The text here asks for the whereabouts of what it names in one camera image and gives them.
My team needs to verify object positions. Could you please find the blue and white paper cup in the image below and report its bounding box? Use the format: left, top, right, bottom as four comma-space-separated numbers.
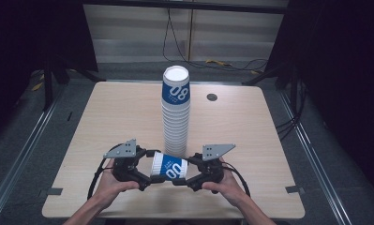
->
150, 151, 189, 182

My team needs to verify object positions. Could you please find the black metal stand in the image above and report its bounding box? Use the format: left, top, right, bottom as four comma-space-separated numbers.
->
242, 60, 303, 109
41, 57, 107, 113

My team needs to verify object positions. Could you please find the metal floor rail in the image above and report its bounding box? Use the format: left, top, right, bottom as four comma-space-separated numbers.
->
0, 98, 59, 218
277, 89, 352, 225

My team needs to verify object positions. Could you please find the left hand-held gripper black cable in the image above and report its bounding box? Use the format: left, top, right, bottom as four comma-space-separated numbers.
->
86, 142, 127, 202

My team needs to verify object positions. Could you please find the right hand-held gripper black cable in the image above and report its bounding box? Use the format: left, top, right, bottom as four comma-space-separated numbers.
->
221, 160, 251, 198

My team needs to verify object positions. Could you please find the hanging black cable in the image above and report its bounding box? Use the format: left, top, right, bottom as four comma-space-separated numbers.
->
161, 7, 269, 72

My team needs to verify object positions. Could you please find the grey tape strip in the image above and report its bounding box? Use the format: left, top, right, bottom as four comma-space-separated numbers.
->
284, 185, 307, 195
38, 187, 64, 198

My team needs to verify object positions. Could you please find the black horizontal bar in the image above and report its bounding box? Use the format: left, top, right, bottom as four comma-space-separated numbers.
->
81, 0, 290, 15

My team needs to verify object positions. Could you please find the person's right hand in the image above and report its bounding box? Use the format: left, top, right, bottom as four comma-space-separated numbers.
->
201, 157, 250, 208

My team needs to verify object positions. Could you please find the bundle of black floor cables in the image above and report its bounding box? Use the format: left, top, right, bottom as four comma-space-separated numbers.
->
275, 79, 308, 143

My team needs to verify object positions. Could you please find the dark curtain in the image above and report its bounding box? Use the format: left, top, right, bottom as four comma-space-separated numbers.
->
0, 0, 98, 148
263, 0, 374, 201

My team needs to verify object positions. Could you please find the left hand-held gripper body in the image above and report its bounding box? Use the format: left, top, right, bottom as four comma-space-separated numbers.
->
102, 138, 149, 189

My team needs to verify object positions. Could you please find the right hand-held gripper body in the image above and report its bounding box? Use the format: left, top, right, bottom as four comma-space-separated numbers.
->
189, 142, 237, 192

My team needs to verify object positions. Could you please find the long yellow tape piece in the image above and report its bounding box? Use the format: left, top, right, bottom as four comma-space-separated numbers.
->
204, 58, 233, 68

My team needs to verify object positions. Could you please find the tall stack of paper cups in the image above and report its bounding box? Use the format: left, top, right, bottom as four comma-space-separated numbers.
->
160, 65, 191, 158

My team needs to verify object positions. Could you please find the person's left hand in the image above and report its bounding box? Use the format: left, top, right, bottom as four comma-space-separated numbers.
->
95, 157, 141, 210

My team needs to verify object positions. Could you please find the hand-held gripper black cable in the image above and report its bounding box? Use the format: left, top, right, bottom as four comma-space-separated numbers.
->
221, 160, 251, 198
86, 142, 127, 202

